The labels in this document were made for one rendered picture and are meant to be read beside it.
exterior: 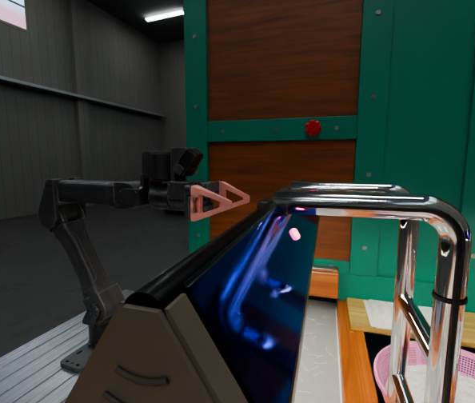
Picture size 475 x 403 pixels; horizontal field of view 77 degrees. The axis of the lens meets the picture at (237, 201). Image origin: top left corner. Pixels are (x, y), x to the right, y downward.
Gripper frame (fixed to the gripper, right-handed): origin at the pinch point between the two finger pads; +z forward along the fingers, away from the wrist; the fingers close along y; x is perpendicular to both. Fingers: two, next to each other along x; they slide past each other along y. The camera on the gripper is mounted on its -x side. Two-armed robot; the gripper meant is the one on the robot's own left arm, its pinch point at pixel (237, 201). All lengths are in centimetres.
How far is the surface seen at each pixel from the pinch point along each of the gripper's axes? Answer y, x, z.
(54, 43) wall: 463, -271, -647
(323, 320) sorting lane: 21.9, 33.1, 15.8
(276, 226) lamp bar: -31.8, -2.9, 16.2
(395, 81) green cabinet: 33, -28, 29
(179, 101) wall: 862, -208, -570
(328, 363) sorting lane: 4.9, 33.0, 18.6
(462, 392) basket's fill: 6, 33, 42
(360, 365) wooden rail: 2.8, 30.4, 24.5
